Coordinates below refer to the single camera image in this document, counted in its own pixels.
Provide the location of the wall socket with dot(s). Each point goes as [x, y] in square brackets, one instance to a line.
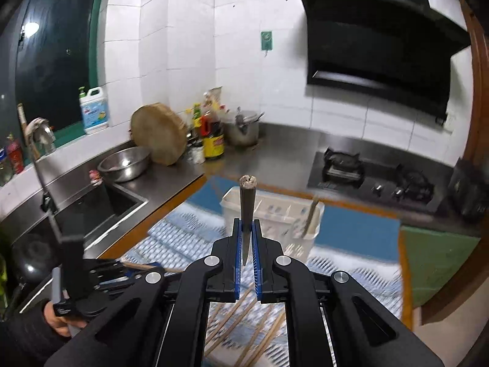
[445, 118]

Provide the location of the green cap bottle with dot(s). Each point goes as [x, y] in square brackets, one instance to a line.
[196, 116]

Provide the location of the small white jar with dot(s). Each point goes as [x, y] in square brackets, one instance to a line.
[197, 154]

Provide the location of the snack bag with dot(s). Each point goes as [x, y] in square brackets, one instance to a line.
[212, 97]

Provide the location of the stainless steel bowl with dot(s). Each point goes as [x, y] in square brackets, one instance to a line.
[124, 164]

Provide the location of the steel faucet with cloth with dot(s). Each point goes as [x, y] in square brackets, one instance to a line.
[42, 133]

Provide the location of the white plastic utensil holder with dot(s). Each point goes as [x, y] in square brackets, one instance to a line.
[237, 206]

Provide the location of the pink sink ornament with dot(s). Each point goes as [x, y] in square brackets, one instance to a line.
[95, 175]

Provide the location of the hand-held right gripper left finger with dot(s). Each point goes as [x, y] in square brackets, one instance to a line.
[238, 252]

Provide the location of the red can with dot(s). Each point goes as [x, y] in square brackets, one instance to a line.
[15, 156]

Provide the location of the black kitchen appliance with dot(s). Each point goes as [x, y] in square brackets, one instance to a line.
[468, 191]

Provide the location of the blue patterned table mat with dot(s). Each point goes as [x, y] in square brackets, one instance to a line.
[355, 233]
[363, 286]

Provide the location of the dark window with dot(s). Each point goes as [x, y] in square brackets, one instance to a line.
[49, 46]

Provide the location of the steel cooking pot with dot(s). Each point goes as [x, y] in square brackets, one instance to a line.
[242, 130]

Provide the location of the white detergent bottle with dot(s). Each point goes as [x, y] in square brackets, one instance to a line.
[93, 114]

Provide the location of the green wall hook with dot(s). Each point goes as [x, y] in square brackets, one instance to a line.
[266, 41]

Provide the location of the green base cabinet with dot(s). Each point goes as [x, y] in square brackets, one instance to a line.
[435, 263]

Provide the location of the round wooden cutting board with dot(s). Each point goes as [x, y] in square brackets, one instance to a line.
[156, 133]

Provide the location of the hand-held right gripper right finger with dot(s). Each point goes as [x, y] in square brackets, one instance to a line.
[256, 260]

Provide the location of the person's left hand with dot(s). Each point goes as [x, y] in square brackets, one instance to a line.
[57, 325]

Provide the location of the group of wooden chopsticks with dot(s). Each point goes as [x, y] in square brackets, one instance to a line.
[225, 319]

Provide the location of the black gas stove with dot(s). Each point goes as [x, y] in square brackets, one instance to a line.
[374, 183]

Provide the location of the yellow label sauce bottle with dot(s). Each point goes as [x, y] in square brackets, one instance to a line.
[214, 143]

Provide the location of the stainless steel sink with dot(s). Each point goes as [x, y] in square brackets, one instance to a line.
[95, 206]

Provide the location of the black wok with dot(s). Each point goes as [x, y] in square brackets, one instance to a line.
[32, 254]

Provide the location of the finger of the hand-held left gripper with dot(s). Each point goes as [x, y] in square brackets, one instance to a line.
[109, 267]
[114, 285]

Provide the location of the black range hood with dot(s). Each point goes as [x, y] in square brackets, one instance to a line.
[382, 46]

